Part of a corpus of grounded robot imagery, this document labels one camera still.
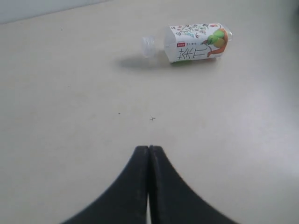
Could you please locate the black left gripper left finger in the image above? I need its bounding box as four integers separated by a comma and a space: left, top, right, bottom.
64, 146, 149, 224

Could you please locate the clear bottle floral pear label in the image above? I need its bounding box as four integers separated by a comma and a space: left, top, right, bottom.
142, 23, 233, 63

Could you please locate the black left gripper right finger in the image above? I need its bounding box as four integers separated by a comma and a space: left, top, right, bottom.
149, 146, 230, 224

